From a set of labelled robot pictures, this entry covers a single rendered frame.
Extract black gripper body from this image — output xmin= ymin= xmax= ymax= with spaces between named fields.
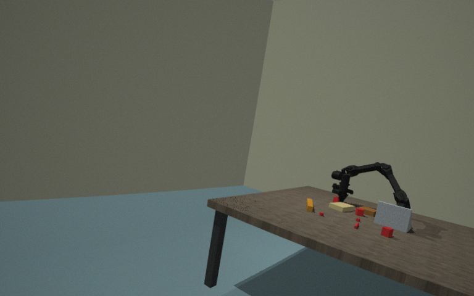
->
xmin=332 ymin=182 xmax=354 ymax=195

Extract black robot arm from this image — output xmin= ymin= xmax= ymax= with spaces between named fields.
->
xmin=331 ymin=162 xmax=410 ymax=209

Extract orange flat bar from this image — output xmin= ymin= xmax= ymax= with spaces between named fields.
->
xmin=306 ymin=199 xmax=313 ymax=212

